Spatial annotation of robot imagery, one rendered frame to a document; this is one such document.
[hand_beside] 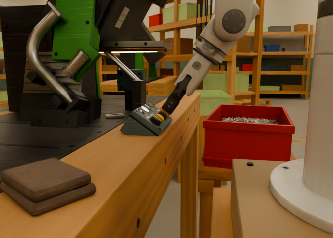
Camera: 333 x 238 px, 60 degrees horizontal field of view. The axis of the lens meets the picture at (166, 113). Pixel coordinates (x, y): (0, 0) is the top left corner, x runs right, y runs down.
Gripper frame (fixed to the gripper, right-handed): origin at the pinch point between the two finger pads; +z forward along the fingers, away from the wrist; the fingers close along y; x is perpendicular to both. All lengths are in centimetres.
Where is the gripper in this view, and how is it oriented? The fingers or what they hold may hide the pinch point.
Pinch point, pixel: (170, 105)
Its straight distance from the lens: 75.9
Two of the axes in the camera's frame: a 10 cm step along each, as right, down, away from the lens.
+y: 2.0, -1.7, 9.7
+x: -8.0, -5.9, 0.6
